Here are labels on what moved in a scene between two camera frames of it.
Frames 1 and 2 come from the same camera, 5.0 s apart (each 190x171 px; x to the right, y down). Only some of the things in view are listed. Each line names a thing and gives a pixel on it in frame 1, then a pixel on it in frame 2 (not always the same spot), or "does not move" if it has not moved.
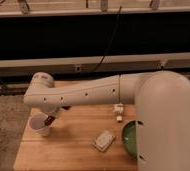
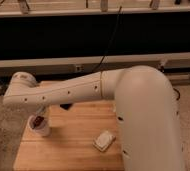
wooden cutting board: x=83 y=138 does not move
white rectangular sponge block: x=103 y=140 does not move
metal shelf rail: x=95 y=66 does not move
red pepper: x=48 y=121 to x=37 y=121
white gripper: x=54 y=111 to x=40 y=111
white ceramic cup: x=37 y=123 does not move
